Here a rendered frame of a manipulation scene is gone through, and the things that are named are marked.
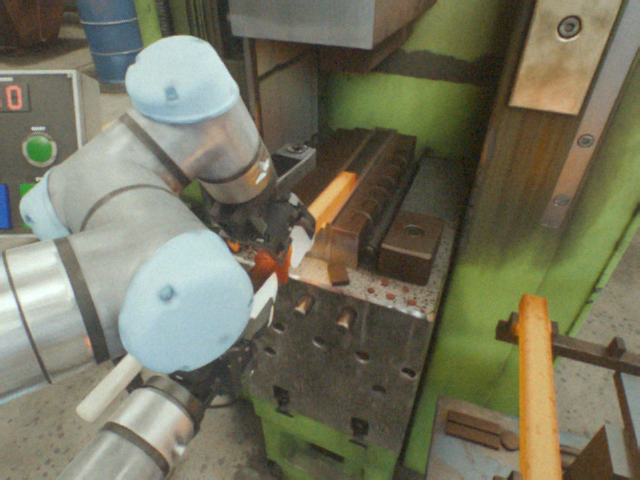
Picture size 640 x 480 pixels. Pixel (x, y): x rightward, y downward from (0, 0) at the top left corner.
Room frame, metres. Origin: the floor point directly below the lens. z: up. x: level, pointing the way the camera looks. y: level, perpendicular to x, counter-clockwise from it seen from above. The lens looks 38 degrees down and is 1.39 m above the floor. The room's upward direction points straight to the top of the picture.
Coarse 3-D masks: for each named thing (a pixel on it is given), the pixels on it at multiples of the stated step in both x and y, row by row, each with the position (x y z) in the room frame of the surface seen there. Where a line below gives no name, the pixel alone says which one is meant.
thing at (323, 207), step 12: (336, 180) 0.68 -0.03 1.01; (348, 180) 0.68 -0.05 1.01; (324, 192) 0.63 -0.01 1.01; (336, 192) 0.63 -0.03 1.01; (312, 204) 0.59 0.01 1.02; (324, 204) 0.59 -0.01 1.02; (336, 204) 0.61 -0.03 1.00; (324, 216) 0.56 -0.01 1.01; (288, 252) 0.45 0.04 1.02; (264, 264) 0.42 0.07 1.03; (276, 264) 0.42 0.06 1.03; (288, 264) 0.44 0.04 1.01; (252, 276) 0.39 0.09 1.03; (264, 276) 0.39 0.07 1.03; (276, 276) 0.42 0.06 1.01
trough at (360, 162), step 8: (376, 136) 0.93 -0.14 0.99; (384, 136) 0.93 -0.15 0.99; (368, 144) 0.87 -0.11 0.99; (376, 144) 0.89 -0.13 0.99; (360, 152) 0.82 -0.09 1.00; (368, 152) 0.85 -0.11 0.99; (360, 160) 0.81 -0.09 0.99; (368, 160) 0.81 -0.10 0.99; (352, 168) 0.77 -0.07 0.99; (360, 168) 0.77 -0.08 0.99
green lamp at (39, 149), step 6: (36, 138) 0.65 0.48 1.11; (42, 138) 0.65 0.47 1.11; (30, 144) 0.65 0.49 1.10; (36, 144) 0.64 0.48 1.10; (42, 144) 0.65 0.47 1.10; (48, 144) 0.65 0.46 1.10; (30, 150) 0.64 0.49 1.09; (36, 150) 0.64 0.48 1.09; (42, 150) 0.64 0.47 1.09; (48, 150) 0.64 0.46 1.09; (30, 156) 0.64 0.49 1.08; (36, 156) 0.64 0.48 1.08; (42, 156) 0.64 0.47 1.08; (48, 156) 0.64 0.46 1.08; (42, 162) 0.63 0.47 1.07
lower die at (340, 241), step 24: (336, 144) 0.90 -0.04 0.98; (360, 144) 0.86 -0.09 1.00; (384, 144) 0.86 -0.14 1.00; (408, 144) 0.88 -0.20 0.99; (336, 168) 0.76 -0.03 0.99; (312, 192) 0.67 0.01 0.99; (360, 192) 0.66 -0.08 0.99; (336, 216) 0.58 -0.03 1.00; (360, 216) 0.59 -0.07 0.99; (336, 240) 0.55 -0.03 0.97; (360, 240) 0.55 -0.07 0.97
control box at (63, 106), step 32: (0, 96) 0.68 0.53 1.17; (32, 96) 0.69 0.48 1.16; (64, 96) 0.69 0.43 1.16; (96, 96) 0.75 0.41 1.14; (0, 128) 0.66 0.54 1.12; (32, 128) 0.66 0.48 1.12; (64, 128) 0.66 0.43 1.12; (96, 128) 0.71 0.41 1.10; (0, 160) 0.63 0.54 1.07; (32, 160) 0.63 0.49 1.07; (64, 160) 0.64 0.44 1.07
